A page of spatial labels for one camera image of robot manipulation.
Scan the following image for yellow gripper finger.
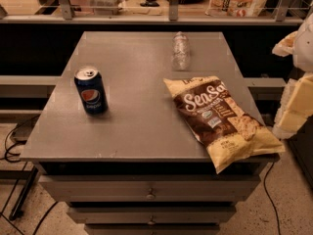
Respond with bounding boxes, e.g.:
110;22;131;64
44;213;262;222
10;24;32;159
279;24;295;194
272;31;297;57
273;73;313;139

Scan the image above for grey metal shelf rail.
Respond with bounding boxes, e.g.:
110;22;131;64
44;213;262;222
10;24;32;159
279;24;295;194
0;0;312;24

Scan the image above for black cable on right floor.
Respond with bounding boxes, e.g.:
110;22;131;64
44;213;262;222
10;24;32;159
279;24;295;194
262;162;282;235

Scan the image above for grey drawer cabinet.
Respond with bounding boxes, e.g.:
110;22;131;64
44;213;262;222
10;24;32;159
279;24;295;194
22;32;272;235

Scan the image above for clear plastic water bottle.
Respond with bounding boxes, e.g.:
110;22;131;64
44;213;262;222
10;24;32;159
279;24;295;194
172;31;191;71

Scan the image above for black cables on left floor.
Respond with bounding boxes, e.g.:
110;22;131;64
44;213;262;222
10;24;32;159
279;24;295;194
0;115;60;235

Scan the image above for blue Pepsi soda can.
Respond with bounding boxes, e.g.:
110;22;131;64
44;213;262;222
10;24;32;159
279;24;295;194
74;66;109;116

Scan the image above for Sea Salt chips bag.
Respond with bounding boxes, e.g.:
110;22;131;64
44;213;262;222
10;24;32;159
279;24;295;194
163;76;285;172

